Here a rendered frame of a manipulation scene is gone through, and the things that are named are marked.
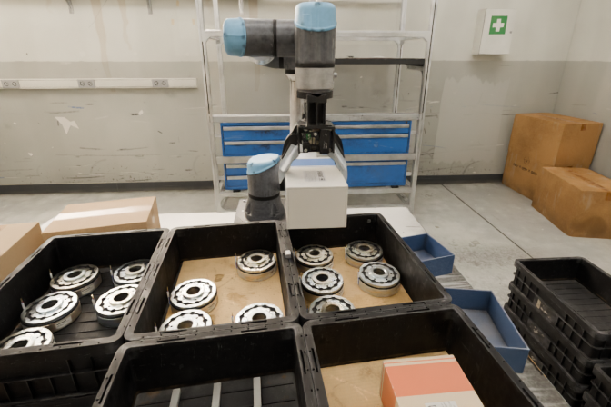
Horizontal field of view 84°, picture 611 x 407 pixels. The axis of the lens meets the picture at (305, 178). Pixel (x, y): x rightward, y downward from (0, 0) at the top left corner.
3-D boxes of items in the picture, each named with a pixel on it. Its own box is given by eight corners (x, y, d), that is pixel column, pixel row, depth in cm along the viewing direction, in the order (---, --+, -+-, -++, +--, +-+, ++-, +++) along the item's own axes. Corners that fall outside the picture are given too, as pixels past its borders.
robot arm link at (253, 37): (245, 31, 112) (219, 3, 66) (279, 32, 113) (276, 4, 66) (247, 68, 116) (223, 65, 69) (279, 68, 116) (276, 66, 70)
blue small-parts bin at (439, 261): (424, 249, 124) (426, 233, 122) (452, 272, 111) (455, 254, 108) (375, 258, 119) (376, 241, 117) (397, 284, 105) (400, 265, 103)
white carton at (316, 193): (285, 191, 86) (285, 157, 83) (332, 190, 87) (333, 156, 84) (286, 229, 68) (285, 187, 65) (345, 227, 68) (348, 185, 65)
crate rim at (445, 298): (280, 226, 98) (280, 219, 97) (379, 219, 102) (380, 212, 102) (301, 331, 61) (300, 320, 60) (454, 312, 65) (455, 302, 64)
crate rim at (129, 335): (172, 234, 93) (171, 226, 93) (280, 226, 98) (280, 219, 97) (123, 352, 56) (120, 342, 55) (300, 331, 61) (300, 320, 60)
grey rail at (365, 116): (210, 120, 268) (209, 114, 266) (419, 117, 278) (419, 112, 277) (207, 123, 259) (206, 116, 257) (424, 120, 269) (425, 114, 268)
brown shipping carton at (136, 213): (54, 277, 109) (40, 233, 103) (77, 243, 129) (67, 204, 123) (154, 263, 116) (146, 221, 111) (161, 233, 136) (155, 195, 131)
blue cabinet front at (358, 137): (321, 186, 287) (322, 121, 268) (404, 184, 291) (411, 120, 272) (321, 188, 284) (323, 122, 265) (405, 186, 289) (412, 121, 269)
